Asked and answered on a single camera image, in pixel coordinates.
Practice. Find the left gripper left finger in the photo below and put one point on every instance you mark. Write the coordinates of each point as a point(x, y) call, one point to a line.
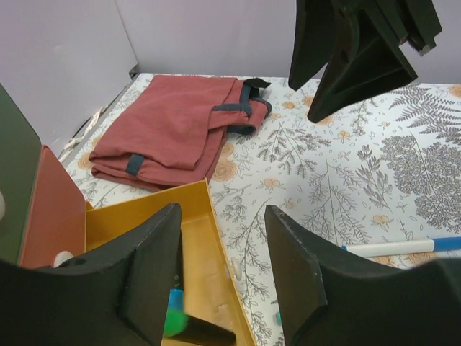
point(116, 294)

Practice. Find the blue capped white marker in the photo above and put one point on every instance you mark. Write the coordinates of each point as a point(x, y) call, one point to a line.
point(404, 247)

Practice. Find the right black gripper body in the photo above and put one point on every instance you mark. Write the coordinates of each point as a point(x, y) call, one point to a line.
point(413, 21)

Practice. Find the yellow drawer box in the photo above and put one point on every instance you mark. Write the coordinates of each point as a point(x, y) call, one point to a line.
point(209, 279)

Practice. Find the white crumpled tape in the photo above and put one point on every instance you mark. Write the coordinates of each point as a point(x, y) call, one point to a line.
point(81, 134)

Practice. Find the green highlighter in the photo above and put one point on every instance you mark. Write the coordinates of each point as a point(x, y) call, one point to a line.
point(186, 328)

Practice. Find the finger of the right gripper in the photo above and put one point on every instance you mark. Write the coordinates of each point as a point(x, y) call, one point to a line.
point(366, 60)
point(326, 32)

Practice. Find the red folded cloth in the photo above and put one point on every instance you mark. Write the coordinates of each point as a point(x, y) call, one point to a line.
point(173, 133)

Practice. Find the green drawer box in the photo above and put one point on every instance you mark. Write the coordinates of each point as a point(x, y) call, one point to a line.
point(20, 154)

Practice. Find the floral table mat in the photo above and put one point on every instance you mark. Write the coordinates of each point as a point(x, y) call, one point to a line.
point(383, 170)

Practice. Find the red drawer box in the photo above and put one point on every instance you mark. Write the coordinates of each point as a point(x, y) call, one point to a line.
point(57, 218)

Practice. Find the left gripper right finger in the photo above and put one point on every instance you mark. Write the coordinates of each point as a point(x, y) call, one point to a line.
point(328, 296)

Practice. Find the teal capped white marker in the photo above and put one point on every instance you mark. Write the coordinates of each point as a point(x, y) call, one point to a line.
point(278, 318)

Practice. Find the blue highlighter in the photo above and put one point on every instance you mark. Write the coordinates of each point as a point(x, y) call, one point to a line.
point(176, 299)

